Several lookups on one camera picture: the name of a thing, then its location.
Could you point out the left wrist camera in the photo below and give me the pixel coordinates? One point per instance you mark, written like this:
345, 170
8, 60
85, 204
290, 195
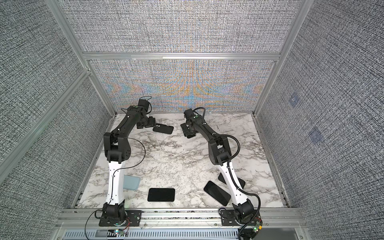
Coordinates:
145, 104

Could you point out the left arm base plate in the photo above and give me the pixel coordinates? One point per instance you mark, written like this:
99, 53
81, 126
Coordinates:
132, 216

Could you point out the aluminium front rail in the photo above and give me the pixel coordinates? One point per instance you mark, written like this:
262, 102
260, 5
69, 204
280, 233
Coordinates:
181, 224

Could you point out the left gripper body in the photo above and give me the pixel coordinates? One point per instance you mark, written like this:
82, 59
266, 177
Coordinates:
149, 122

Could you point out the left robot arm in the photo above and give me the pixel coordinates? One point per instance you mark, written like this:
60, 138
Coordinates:
117, 150

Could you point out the black phone case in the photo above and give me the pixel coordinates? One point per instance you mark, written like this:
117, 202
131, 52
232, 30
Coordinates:
164, 129
241, 183

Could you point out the aluminium frame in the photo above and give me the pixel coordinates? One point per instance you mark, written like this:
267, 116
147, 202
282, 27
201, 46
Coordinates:
68, 68

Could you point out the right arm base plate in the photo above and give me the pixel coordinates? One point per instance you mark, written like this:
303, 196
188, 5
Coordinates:
228, 219

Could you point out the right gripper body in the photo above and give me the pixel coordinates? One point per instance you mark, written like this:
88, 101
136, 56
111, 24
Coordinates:
193, 131

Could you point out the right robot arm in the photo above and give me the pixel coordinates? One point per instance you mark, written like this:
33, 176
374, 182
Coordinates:
222, 150

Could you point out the black smartphone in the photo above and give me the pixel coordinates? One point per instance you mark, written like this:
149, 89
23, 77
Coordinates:
217, 193
161, 195
187, 131

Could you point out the light blue phone case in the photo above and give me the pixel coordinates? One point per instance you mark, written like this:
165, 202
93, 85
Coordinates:
131, 183

